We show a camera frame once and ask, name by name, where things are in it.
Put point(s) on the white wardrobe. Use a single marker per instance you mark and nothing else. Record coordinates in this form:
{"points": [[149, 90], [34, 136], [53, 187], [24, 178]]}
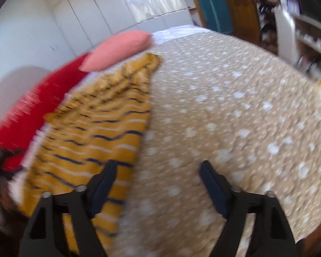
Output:
{"points": [[96, 8]]}

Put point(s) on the wooden door frame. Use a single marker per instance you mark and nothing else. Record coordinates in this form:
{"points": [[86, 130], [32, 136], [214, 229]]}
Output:
{"points": [[236, 5]]}

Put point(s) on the cluttered white shelf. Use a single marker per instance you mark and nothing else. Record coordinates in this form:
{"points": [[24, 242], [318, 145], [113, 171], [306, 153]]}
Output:
{"points": [[291, 18]]}

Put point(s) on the yellow striped shirt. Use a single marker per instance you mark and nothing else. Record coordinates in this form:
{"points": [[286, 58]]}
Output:
{"points": [[96, 128]]}

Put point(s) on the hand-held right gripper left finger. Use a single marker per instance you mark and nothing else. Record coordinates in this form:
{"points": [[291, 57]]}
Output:
{"points": [[103, 190]]}

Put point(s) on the red pillow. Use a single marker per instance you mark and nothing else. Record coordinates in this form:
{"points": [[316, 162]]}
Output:
{"points": [[34, 101]]}

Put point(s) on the teal door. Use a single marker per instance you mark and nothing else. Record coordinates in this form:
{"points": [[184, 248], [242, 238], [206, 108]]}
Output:
{"points": [[211, 4]]}

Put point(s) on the beige spotted bedspread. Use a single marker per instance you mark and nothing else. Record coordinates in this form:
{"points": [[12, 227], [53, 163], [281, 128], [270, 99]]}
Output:
{"points": [[216, 112]]}

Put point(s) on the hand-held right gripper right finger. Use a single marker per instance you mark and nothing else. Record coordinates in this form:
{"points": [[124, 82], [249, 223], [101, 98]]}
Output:
{"points": [[216, 190]]}

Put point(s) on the pink pillow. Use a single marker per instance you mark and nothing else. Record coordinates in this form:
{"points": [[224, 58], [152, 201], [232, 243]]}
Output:
{"points": [[117, 48]]}

